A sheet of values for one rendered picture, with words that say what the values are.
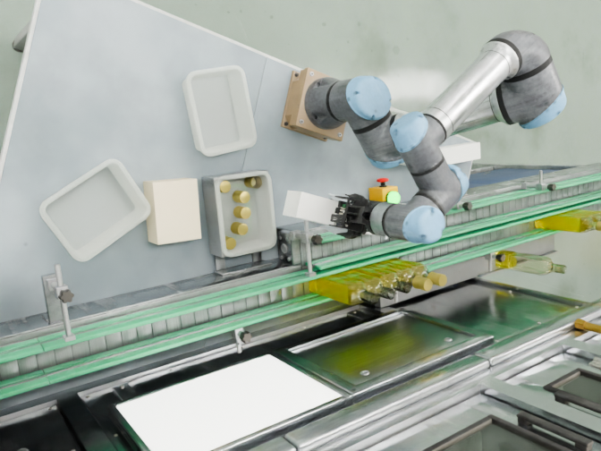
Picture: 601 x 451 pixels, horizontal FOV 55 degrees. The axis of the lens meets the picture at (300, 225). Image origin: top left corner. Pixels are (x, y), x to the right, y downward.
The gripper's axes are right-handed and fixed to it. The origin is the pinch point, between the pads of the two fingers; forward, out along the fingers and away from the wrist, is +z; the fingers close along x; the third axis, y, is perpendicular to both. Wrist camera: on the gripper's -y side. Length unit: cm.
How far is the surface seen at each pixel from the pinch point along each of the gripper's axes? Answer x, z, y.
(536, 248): -8, 22, -120
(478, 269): 6, 22, -87
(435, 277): 10.6, -5.0, -35.7
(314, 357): 36.5, 1.1, -4.4
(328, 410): 41.6, -22.0, 7.3
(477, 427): 37, -42, -14
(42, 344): 41, 16, 57
